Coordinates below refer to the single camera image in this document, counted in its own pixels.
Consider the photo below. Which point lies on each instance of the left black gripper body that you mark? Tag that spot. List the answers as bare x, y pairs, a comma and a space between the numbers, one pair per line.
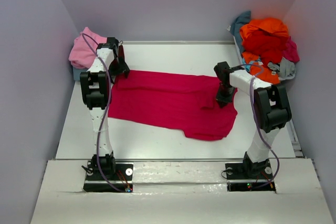
116, 64

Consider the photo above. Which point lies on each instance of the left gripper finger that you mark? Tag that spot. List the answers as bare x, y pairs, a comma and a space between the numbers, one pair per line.
113, 74
125, 70

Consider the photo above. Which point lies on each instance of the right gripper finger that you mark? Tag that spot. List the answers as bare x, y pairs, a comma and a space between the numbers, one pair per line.
228, 98
220, 99

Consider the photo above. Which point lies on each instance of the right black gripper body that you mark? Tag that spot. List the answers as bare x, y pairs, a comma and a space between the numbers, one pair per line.
223, 90

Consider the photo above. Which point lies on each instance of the magenta t shirt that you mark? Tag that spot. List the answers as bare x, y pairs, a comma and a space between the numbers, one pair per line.
291, 52
173, 101

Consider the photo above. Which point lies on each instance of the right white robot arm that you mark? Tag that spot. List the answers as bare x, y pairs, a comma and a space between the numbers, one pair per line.
271, 112

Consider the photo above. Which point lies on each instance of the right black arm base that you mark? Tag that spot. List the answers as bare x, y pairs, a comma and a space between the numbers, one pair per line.
239, 181

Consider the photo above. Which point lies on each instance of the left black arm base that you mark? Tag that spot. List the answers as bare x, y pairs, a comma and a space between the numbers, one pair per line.
119, 182

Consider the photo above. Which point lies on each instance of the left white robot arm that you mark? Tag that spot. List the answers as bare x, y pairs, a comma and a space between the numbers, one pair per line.
96, 84

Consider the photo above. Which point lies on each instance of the dark red folded t shirt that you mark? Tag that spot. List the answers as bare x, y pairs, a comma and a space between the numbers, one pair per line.
121, 52

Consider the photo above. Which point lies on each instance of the light blue folded t shirt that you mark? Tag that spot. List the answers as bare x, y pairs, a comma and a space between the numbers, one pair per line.
77, 72

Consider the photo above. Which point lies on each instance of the pink folded t shirt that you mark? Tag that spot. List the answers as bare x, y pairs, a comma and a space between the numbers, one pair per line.
81, 56

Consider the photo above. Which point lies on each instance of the white laundry basket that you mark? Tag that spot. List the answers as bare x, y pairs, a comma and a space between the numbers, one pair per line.
236, 45

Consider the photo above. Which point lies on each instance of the grey t shirt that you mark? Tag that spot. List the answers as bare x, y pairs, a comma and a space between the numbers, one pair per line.
286, 70

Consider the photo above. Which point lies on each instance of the teal blue t shirt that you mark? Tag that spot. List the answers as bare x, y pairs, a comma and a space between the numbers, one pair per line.
241, 20

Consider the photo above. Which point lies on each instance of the orange t shirt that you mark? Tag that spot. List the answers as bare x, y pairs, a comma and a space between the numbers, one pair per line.
272, 26

